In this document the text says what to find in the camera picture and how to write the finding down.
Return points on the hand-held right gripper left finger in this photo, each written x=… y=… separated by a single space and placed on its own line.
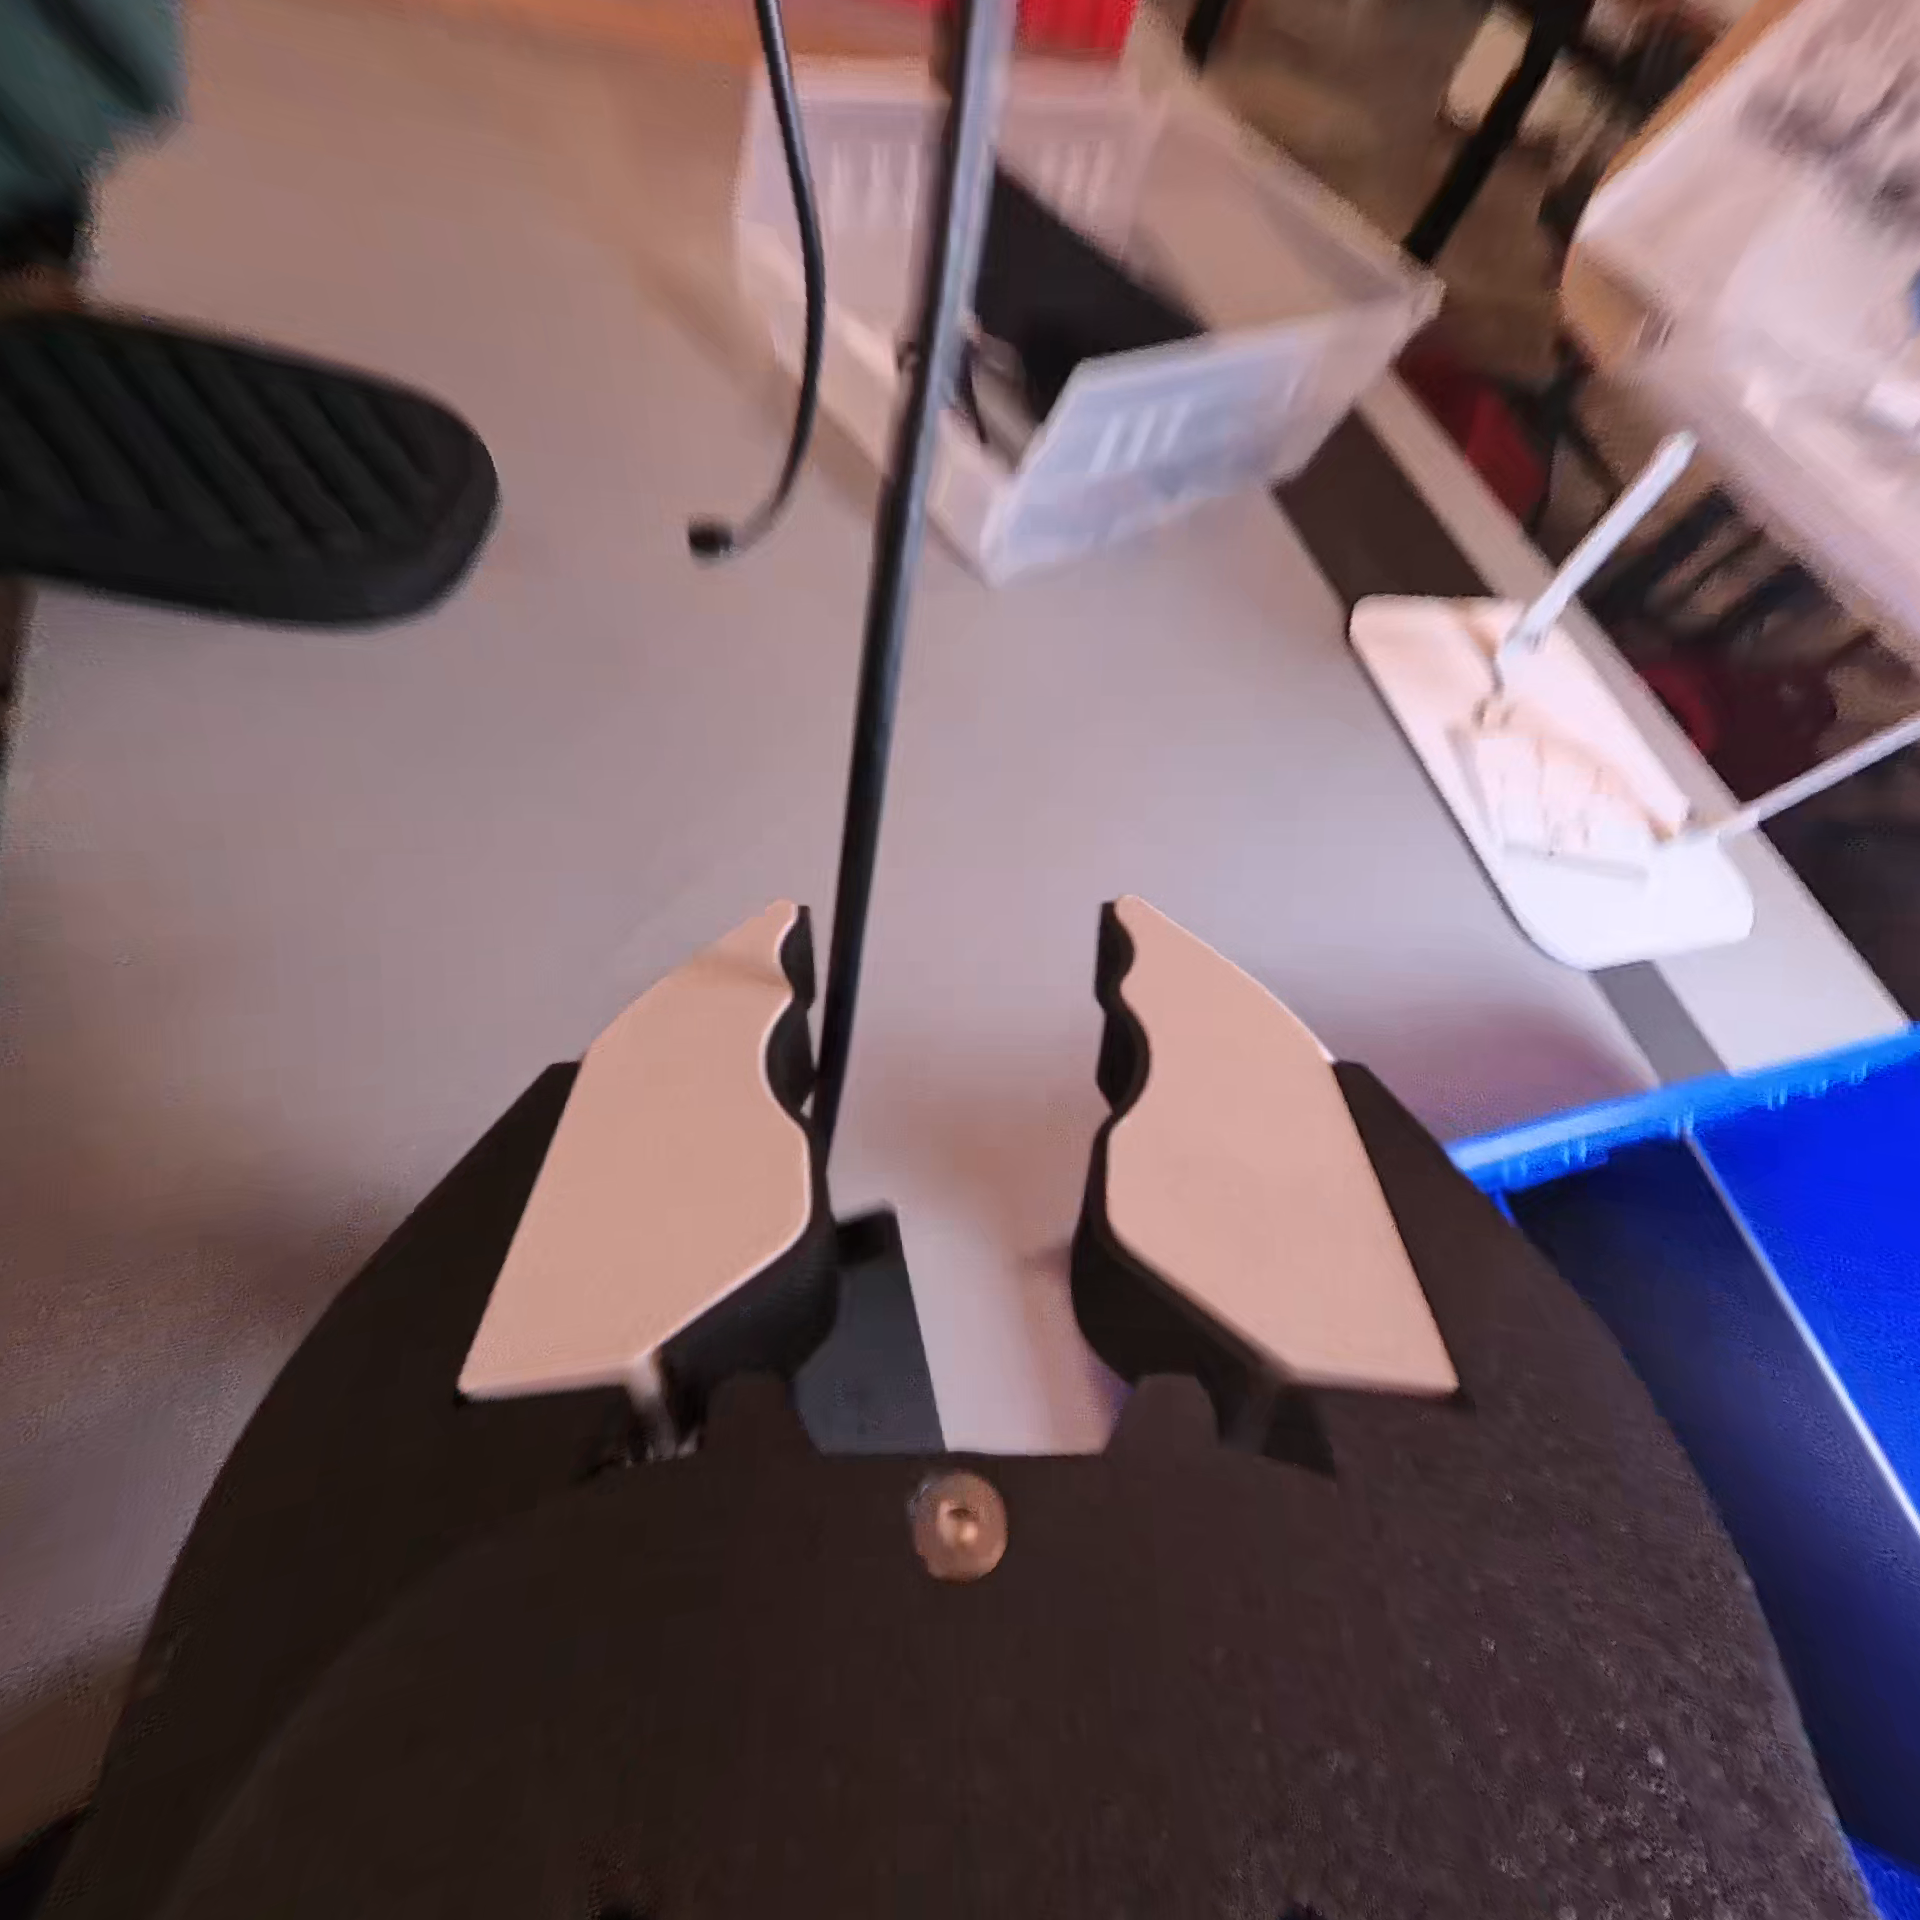
x=662 y=1184

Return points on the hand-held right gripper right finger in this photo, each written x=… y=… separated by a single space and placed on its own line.
x=1260 y=1184

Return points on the blue plastic bin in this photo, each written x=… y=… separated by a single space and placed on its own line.
x=1829 y=1200

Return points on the clear plastic bin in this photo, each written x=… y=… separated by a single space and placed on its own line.
x=1201 y=405

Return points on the black bin divider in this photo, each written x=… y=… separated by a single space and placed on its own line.
x=1725 y=1395
x=1065 y=301

